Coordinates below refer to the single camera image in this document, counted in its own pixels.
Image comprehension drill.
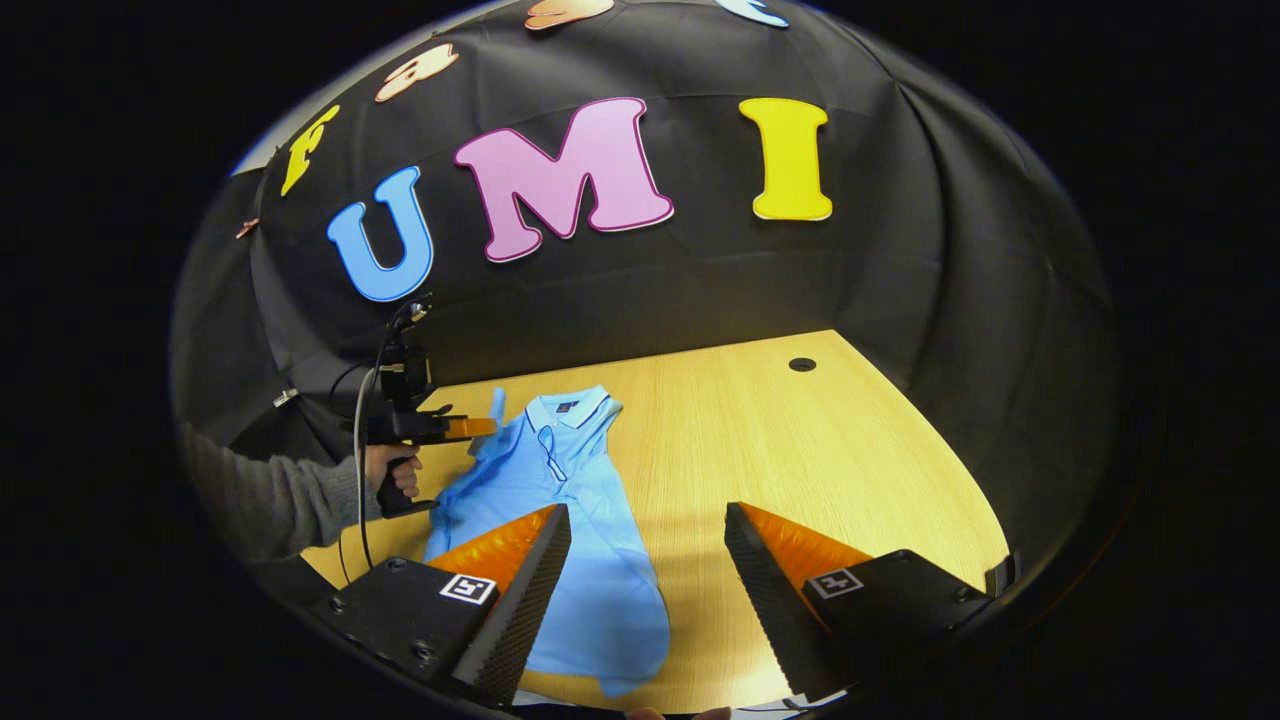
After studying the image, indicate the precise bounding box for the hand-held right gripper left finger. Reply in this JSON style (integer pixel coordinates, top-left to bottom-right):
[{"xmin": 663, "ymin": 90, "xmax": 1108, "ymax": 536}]
[{"xmin": 325, "ymin": 503, "xmax": 573, "ymax": 709}]

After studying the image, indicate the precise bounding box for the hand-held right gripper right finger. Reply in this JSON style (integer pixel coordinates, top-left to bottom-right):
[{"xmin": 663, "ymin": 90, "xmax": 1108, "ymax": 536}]
[{"xmin": 723, "ymin": 502, "xmax": 1001, "ymax": 701}]

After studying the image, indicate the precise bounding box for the light blue T-shirt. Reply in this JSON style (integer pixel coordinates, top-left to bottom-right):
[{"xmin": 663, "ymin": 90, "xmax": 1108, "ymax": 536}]
[{"xmin": 423, "ymin": 385, "xmax": 671, "ymax": 698}]

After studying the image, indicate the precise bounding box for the black backdrop cloth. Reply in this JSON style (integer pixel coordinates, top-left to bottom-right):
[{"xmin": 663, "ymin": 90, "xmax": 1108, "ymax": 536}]
[{"xmin": 170, "ymin": 0, "xmax": 1116, "ymax": 591}]

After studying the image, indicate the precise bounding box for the black cable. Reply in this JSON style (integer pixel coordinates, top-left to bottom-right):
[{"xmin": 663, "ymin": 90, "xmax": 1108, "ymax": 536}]
[{"xmin": 335, "ymin": 295, "xmax": 436, "ymax": 571}]

